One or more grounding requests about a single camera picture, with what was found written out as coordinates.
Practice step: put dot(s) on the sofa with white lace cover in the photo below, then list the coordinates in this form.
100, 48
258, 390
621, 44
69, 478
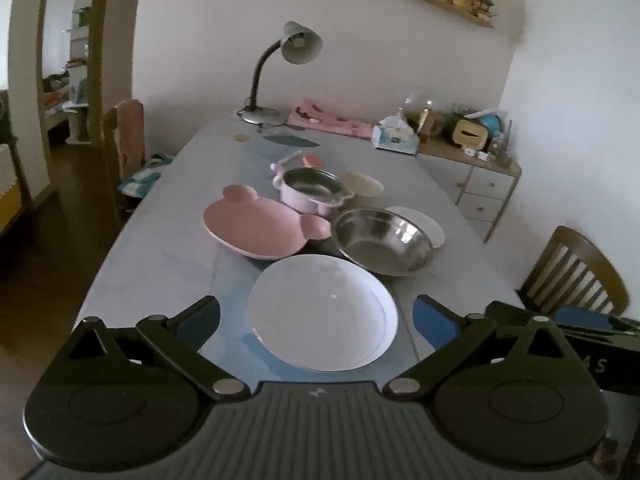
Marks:
7, 180

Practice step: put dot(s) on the pink bear-shaped plate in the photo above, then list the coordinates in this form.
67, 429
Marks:
260, 225

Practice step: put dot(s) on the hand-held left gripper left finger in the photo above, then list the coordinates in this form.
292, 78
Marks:
197, 322

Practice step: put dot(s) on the small white plate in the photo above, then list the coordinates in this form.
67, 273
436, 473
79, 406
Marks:
432, 225

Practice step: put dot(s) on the blue patterned chair cushion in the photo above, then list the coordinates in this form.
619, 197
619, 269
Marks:
147, 175

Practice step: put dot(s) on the white shelving unit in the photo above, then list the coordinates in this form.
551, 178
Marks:
80, 60

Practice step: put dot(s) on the yellow box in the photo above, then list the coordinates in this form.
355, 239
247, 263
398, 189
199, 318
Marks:
467, 135

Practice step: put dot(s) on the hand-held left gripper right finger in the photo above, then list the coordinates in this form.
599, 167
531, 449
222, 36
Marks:
435, 322

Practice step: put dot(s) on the orange pink small toy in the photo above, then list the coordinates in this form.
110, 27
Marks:
312, 160

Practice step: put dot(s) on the pink pen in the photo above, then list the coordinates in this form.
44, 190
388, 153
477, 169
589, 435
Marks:
291, 157

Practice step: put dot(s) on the amber bottle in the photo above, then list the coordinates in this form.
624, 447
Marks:
426, 120

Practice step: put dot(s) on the wooden wall shelf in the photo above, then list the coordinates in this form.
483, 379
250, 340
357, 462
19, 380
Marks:
450, 7

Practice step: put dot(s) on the pink pot with steel liner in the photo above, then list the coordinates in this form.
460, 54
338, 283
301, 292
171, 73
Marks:
300, 202

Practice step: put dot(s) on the round tan coaster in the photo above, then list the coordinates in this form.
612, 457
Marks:
240, 137

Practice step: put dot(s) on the wooden chair with pink cover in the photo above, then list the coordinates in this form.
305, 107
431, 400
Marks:
127, 135

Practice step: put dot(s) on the tissue box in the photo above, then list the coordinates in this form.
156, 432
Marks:
395, 137

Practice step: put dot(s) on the large white plate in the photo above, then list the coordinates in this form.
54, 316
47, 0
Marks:
320, 310

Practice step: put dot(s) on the grey gooseneck desk lamp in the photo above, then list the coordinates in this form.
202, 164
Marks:
299, 45

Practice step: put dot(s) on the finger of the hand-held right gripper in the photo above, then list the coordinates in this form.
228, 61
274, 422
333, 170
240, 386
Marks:
510, 312

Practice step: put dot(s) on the blue globe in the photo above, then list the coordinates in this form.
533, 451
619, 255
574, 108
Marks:
492, 122

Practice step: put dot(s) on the stainless steel bowl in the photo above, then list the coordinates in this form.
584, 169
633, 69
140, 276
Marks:
385, 242

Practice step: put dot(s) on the cream bowl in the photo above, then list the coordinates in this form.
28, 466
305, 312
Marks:
365, 185

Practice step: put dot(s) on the white drawer cabinet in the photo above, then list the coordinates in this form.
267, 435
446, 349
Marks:
480, 185

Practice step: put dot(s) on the folded pink cloth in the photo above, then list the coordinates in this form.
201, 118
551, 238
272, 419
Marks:
330, 122

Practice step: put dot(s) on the wooden slat-back chair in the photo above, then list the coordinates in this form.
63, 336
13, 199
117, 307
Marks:
565, 245

